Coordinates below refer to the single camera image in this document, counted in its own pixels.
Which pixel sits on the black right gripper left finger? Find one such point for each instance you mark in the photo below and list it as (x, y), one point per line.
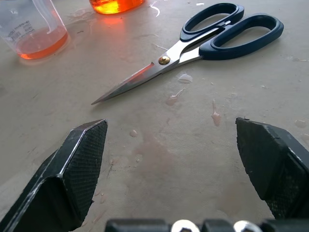
(72, 174)

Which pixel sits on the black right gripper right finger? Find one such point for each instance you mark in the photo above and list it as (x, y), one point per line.
(270, 164)

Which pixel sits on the small clear measuring cup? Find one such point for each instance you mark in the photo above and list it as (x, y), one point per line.
(33, 31)

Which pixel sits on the orange liquid container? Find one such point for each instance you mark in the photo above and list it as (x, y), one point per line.
(113, 6)

